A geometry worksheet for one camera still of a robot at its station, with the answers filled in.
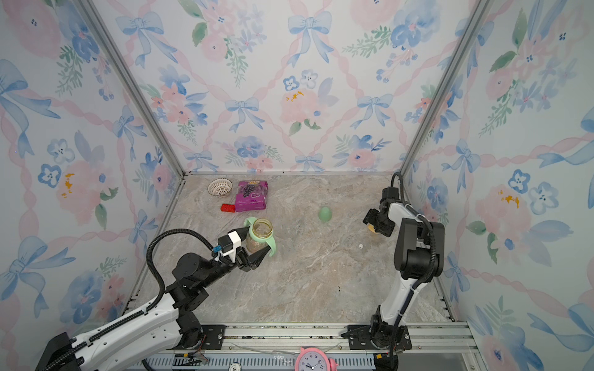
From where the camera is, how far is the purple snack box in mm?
1030

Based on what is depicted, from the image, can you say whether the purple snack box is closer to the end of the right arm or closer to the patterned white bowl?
the patterned white bowl

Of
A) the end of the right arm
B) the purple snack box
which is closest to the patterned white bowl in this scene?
the purple snack box
